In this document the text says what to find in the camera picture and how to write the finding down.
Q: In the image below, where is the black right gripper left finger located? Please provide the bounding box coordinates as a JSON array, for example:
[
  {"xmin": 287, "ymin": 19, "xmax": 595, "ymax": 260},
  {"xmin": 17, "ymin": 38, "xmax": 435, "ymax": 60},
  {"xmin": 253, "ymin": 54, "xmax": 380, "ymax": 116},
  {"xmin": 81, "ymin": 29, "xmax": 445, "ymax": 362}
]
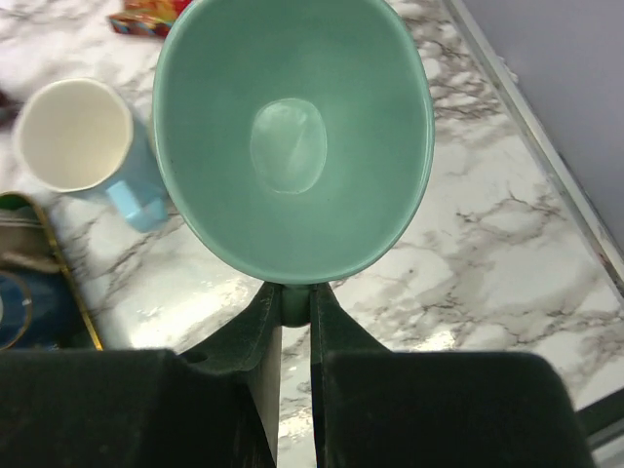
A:
[{"xmin": 1, "ymin": 283, "xmax": 281, "ymax": 467}]

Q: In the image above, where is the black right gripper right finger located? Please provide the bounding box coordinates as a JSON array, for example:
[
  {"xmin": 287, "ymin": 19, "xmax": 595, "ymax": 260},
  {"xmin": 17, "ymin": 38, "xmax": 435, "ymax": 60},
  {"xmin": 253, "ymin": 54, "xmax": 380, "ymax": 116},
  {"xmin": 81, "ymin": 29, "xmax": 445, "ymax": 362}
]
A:
[{"xmin": 310, "ymin": 284, "xmax": 594, "ymax": 467}]

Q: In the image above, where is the dark blue gold-rimmed cup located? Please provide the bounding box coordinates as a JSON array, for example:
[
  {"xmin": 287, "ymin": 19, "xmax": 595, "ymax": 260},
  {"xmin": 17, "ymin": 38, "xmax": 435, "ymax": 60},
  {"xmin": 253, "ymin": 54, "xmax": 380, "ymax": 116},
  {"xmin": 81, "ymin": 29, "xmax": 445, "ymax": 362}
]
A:
[{"xmin": 1, "ymin": 269, "xmax": 82, "ymax": 350}]

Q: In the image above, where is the light blue hexagonal mug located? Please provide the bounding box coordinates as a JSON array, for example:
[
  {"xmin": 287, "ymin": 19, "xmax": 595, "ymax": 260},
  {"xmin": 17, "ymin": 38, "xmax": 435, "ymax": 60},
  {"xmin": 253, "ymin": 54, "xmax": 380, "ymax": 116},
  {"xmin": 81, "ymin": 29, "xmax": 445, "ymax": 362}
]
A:
[{"xmin": 12, "ymin": 78, "xmax": 169, "ymax": 233}]

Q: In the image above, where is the mint green bird-print mug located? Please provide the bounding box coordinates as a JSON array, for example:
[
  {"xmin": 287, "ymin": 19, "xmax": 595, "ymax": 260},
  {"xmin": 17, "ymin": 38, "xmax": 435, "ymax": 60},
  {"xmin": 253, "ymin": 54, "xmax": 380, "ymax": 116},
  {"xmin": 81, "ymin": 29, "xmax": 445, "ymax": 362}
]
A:
[{"xmin": 152, "ymin": 1, "xmax": 435, "ymax": 327}]

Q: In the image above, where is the black rectangular tray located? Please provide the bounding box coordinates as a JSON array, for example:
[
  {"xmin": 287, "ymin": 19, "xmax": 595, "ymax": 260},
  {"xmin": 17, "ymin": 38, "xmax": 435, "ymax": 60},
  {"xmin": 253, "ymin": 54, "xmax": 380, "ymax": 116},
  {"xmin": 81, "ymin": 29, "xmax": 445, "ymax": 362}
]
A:
[{"xmin": 1, "ymin": 192, "xmax": 103, "ymax": 350}]

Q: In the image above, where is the red snack packet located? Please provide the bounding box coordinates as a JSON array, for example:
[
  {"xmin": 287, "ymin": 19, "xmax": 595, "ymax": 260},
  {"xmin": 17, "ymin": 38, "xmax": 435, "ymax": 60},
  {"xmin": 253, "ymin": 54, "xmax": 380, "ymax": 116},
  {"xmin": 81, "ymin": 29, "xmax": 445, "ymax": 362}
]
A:
[{"xmin": 107, "ymin": 0, "xmax": 192, "ymax": 38}]

